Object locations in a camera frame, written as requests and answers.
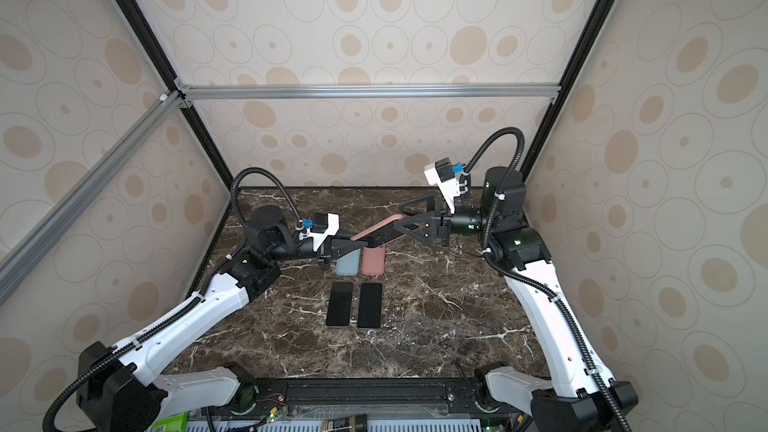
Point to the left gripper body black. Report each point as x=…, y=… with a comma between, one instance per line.
x=322, y=254

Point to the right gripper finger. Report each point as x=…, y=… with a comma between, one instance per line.
x=420, y=204
x=421, y=228

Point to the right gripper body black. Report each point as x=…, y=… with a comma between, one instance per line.
x=444, y=223

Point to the light blue phone case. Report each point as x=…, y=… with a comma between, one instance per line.
x=349, y=264

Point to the black smartphone rose edge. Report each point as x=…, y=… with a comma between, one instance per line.
x=380, y=233

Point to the purple smartphone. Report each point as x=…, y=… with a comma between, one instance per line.
x=370, y=306
x=339, y=305

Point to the pink cased smartphone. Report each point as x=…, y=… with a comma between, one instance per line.
x=373, y=261

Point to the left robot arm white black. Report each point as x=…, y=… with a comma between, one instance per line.
x=123, y=387

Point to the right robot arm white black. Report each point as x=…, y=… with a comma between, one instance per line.
x=517, y=252

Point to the green packet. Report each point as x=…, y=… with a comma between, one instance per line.
x=176, y=423

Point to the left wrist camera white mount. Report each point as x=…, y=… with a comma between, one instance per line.
x=319, y=228

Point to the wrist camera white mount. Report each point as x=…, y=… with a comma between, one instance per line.
x=452, y=181
x=319, y=228

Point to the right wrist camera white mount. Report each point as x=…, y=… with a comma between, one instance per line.
x=452, y=181

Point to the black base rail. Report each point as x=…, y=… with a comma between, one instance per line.
x=360, y=399

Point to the horizontal aluminium rail back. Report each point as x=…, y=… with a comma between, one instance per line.
x=374, y=91

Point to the white slotted cable duct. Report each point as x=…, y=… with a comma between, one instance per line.
x=379, y=425

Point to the diagonal aluminium rail left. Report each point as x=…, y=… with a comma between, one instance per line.
x=23, y=259

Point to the black frame post right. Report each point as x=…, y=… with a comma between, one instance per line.
x=584, y=45

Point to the black frame post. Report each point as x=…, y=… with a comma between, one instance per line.
x=156, y=53
x=584, y=45

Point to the black frame post left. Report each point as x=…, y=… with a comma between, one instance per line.
x=156, y=53

